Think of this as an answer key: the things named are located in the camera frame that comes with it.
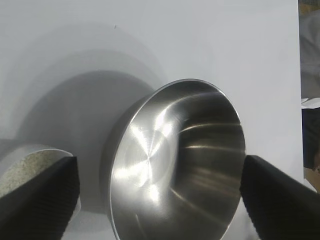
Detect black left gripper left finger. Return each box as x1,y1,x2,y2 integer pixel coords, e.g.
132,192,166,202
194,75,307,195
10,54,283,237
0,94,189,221
0,156,81,240

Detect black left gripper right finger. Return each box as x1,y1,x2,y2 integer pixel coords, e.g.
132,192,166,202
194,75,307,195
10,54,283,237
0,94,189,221
239,154,320,240

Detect white rice grains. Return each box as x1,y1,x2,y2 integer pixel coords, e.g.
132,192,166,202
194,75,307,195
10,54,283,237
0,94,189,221
0,149,62,198

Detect translucent plastic measuring cup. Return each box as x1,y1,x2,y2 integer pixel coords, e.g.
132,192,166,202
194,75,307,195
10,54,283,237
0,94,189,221
0,142,82,216

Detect stainless steel mixing bowl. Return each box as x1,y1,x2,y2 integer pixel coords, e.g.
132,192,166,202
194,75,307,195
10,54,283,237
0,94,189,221
99,78,248,240

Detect brown cardboard piece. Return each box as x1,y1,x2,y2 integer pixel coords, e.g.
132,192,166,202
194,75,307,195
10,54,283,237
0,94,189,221
303,166,320,193

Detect dark bulky object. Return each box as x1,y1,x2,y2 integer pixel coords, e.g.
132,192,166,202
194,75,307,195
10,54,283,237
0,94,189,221
301,106,320,171

